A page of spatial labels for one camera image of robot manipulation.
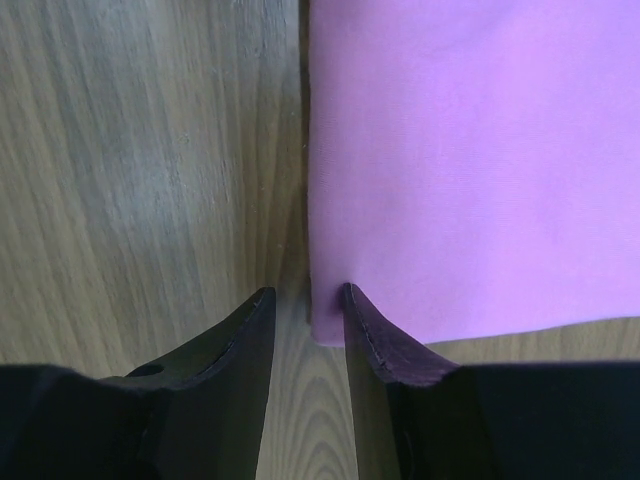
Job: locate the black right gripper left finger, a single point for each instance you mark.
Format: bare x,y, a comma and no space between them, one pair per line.
196,412

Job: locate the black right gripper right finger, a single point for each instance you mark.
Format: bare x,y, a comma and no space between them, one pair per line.
417,415

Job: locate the pink t shirt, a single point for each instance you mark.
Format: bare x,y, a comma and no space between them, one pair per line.
474,165

